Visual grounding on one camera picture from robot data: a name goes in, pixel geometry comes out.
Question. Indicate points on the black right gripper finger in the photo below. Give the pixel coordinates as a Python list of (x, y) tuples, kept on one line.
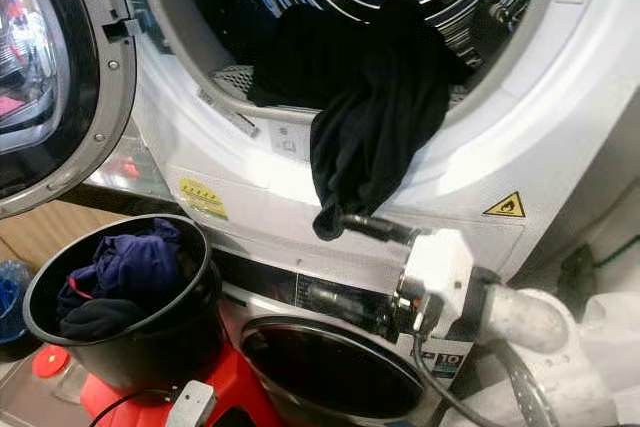
[(380, 229)]

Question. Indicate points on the long black garment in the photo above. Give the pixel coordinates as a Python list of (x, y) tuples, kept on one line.
[(375, 147)]

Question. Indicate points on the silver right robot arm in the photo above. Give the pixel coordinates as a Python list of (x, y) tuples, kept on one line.
[(525, 322)]

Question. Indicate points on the white washing machine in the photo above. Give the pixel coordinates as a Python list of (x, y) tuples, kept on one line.
[(260, 302)]

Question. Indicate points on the round dark washer door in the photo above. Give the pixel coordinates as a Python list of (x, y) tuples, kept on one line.
[(320, 367)]

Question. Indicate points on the grey instruction sticker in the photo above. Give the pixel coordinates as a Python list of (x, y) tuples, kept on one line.
[(288, 142)]

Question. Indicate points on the yellow triangle fire sticker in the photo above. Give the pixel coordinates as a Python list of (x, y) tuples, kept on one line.
[(506, 208)]

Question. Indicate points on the white tumble dryer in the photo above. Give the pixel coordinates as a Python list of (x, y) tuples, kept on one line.
[(520, 137)]

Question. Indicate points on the yellow rectangular warning label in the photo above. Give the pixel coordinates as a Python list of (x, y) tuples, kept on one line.
[(203, 199)]

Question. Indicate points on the red plastic stool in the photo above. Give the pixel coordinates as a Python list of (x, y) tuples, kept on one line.
[(230, 387)]

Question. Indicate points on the white crumpled cloth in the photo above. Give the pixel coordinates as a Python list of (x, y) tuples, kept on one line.
[(600, 367)]

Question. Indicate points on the grey perforated lint filter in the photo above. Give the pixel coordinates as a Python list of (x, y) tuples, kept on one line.
[(232, 79)]

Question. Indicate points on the grey metal platform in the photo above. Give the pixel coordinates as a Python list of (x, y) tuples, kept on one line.
[(30, 407)]

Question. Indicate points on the clear jar with red lid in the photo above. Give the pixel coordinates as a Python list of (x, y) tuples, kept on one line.
[(50, 360)]

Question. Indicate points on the black laundry bucket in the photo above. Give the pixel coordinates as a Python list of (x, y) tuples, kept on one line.
[(160, 347)]

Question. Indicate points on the blue purple garment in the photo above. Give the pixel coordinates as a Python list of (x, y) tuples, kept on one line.
[(130, 262)]

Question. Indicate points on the dark navy garment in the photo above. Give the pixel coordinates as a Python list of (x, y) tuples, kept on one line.
[(100, 319)]

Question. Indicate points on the round glass dryer door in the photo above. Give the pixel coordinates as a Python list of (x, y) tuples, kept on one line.
[(30, 67)]

